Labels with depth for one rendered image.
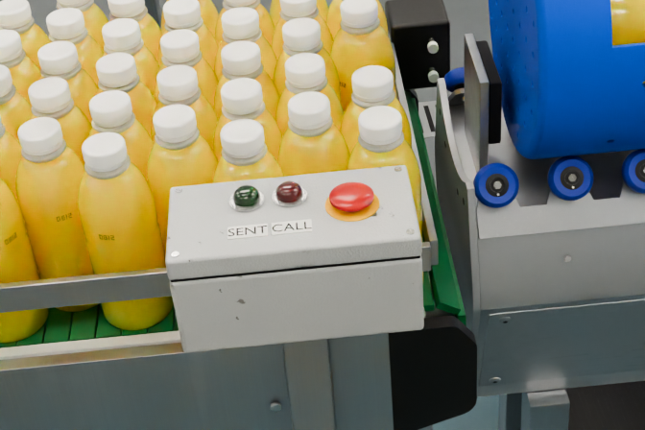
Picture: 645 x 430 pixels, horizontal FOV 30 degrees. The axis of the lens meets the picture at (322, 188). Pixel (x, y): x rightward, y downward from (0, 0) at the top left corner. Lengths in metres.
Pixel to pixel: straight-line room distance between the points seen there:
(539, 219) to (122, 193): 0.42
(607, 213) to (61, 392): 0.57
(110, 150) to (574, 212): 0.47
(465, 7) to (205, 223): 2.64
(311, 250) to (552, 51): 0.31
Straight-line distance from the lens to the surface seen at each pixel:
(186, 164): 1.11
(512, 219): 1.23
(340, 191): 0.97
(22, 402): 1.22
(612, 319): 1.34
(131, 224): 1.10
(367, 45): 1.26
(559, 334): 1.35
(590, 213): 1.25
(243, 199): 0.97
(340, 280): 0.96
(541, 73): 1.11
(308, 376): 1.07
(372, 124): 1.07
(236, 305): 0.97
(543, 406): 1.46
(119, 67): 1.20
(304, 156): 1.10
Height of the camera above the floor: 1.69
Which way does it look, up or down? 37 degrees down
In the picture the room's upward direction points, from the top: 5 degrees counter-clockwise
